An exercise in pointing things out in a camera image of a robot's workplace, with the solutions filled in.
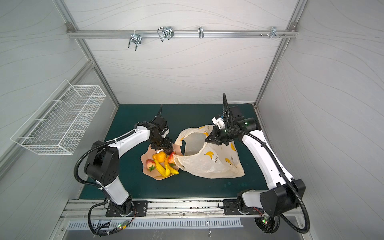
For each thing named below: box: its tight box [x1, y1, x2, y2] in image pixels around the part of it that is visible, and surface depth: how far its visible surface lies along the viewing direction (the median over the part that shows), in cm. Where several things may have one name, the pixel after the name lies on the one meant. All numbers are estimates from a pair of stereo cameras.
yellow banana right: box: [164, 156, 180, 175], surface depth 80 cm
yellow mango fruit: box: [152, 151, 167, 163], surface depth 88 cm
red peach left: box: [146, 159, 156, 172], surface depth 84 cm
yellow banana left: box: [154, 159, 171, 178], surface depth 85 cm
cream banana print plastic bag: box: [173, 125, 246, 179], surface depth 75 cm
